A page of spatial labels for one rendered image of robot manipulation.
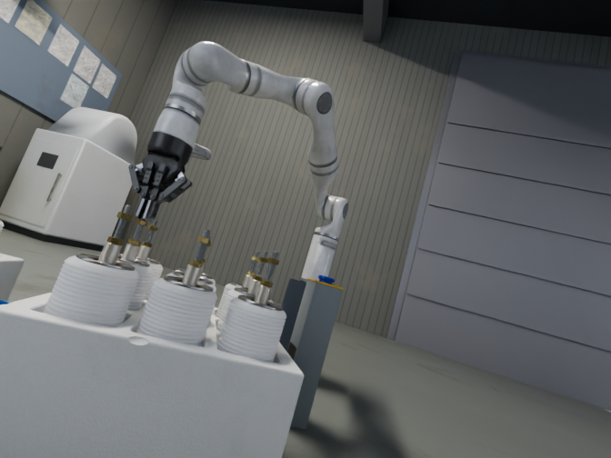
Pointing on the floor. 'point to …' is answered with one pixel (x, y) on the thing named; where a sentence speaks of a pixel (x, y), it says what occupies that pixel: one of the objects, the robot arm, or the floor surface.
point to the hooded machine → (73, 180)
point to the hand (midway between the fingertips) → (146, 210)
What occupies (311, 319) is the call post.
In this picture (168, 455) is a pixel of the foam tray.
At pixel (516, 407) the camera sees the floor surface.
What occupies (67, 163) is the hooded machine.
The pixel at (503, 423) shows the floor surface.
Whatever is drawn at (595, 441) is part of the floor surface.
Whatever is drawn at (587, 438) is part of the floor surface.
